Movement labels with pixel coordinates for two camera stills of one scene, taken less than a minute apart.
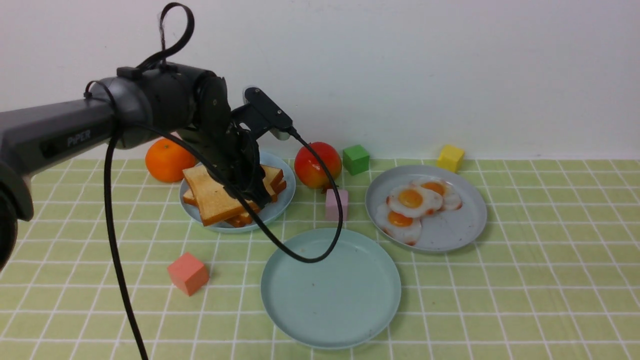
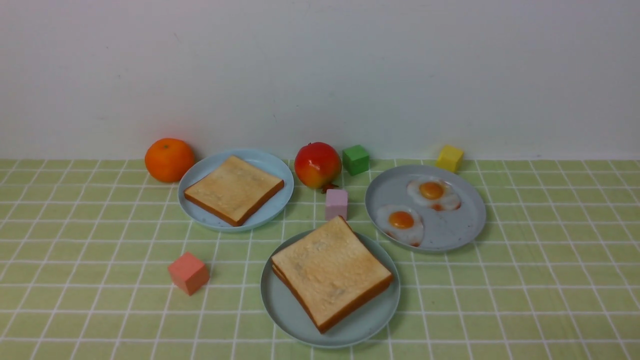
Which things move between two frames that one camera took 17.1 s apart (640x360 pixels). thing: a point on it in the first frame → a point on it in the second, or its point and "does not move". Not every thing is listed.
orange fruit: x=166 y=159 does not move
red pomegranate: x=309 y=171 does not move
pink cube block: x=332 y=209 does not move
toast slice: x=274 y=176 → x=330 y=272
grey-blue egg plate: x=426 y=208 does not move
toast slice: x=213 y=199 → x=310 y=270
